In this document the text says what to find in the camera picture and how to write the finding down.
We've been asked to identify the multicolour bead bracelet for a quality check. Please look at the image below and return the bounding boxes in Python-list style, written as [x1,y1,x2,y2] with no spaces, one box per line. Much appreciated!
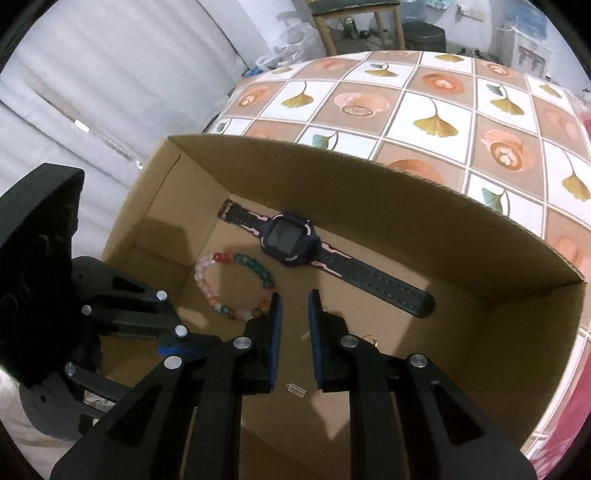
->
[193,251,278,322]

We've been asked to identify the brown cardboard box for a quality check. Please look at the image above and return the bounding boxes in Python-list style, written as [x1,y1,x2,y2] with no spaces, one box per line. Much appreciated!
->
[103,135,586,479]

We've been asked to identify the black smart watch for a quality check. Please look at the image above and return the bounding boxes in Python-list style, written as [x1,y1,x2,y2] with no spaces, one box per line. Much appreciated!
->
[218,199,436,318]

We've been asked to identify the patterned ginkgo table cloth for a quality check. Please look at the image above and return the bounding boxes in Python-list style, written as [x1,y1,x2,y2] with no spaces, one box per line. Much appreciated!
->
[207,49,591,467]

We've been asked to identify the white plastic bag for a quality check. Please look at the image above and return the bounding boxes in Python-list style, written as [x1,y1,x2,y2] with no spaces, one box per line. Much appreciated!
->
[256,22,327,71]

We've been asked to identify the wooden chair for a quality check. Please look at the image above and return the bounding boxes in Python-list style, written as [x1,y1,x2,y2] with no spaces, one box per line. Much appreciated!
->
[303,0,408,57]

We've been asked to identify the black waste bin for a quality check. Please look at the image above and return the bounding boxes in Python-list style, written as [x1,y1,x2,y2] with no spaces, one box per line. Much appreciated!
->
[403,20,447,53]

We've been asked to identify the white water dispenser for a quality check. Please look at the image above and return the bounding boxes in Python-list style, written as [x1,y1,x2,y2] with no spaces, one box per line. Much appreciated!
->
[500,7,552,77]

